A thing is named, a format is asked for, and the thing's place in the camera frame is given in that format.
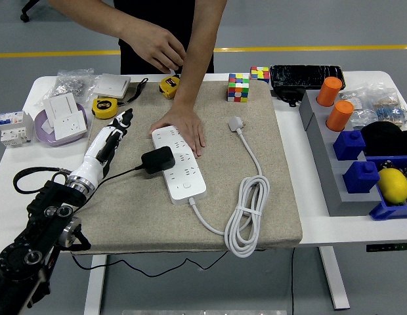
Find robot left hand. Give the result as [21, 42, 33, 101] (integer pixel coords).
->
[69, 108, 134, 190]

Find person's left hand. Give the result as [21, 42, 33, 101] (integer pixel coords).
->
[149, 104, 207, 159]

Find person's right hand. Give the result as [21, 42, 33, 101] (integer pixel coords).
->
[119, 21, 188, 75]

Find black plug with cord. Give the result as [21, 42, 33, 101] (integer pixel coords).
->
[69, 146, 268, 278]

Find white power strip with cord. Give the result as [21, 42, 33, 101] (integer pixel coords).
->
[151, 115, 272, 259]

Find yellow tape measure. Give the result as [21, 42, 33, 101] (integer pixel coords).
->
[158, 74, 181, 99]
[91, 97, 119, 119]

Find purple bowl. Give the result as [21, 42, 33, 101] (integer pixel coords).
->
[34, 103, 90, 148]

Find large colourful puzzle cube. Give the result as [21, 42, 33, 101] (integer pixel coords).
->
[226, 72, 250, 103]

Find clear bag of screws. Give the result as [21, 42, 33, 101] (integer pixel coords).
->
[34, 68, 101, 108]

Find white circuit breaker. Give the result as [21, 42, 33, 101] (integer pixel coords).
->
[0, 110, 35, 148]

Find small colourful puzzle cube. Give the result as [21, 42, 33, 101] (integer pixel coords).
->
[249, 66, 270, 84]

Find grey-brown mat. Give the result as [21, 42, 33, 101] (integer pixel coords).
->
[70, 80, 304, 256]

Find small black device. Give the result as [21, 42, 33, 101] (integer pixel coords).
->
[272, 87, 306, 108]

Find white table leg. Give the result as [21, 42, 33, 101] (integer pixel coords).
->
[318, 245, 351, 311]
[83, 254, 108, 315]

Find black wrapped tray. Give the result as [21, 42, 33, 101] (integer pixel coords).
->
[270, 64, 347, 91]

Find black office chair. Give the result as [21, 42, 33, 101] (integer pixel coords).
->
[20, 0, 52, 23]

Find orange cylinder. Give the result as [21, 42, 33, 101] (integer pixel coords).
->
[316, 76, 343, 108]
[326, 100, 355, 133]

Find grey peg block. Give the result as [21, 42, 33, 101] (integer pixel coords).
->
[299, 89, 383, 217]

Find blue block with knob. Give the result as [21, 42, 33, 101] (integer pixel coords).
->
[333, 130, 367, 161]
[342, 160, 381, 194]

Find clear bag of parts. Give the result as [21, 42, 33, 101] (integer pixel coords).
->
[339, 90, 378, 131]

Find black cloth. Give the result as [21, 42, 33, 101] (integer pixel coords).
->
[360, 121, 407, 158]

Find clear bag of resistors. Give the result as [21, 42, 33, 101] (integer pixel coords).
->
[370, 81, 407, 129]

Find yellow lemon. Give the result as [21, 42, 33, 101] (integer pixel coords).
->
[377, 167, 407, 206]

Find blue plastic bin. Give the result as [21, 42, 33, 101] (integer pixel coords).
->
[367, 156, 407, 221]

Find black table control panel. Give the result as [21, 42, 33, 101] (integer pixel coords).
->
[366, 242, 407, 253]

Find white wall socket plate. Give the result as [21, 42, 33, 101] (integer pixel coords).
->
[54, 111, 89, 141]

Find black tape measure strap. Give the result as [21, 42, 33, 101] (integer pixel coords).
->
[117, 77, 149, 108]

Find white wall switch panel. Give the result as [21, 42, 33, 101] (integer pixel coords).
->
[91, 73, 131, 99]

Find white switch plate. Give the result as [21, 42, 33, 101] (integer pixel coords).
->
[43, 93, 80, 129]

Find thin black hanging cable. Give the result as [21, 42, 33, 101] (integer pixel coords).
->
[289, 247, 296, 315]

